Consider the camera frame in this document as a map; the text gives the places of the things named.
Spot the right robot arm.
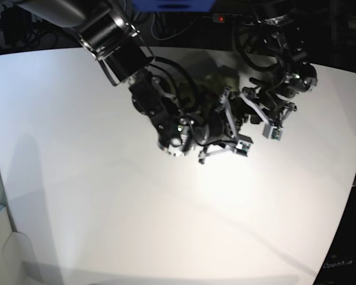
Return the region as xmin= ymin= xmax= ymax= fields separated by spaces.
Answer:
xmin=15 ymin=0 xmax=238 ymax=159

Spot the blue box at top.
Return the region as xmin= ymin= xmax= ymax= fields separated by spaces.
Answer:
xmin=132 ymin=0 xmax=215 ymax=12

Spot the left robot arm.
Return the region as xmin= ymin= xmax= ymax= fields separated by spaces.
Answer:
xmin=233 ymin=1 xmax=318 ymax=121

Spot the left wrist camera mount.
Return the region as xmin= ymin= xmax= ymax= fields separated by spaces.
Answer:
xmin=239 ymin=87 xmax=297 ymax=141

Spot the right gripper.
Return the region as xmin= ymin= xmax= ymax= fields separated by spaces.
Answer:
xmin=195 ymin=109 xmax=234 ymax=145

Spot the black OpenArm base box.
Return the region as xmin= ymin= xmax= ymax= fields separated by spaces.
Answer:
xmin=314 ymin=186 xmax=356 ymax=284

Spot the green T-shirt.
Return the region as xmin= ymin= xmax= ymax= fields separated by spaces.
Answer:
xmin=177 ymin=65 xmax=240 ymax=113

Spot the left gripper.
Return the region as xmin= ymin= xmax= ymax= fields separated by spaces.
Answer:
xmin=252 ymin=87 xmax=288 ymax=119

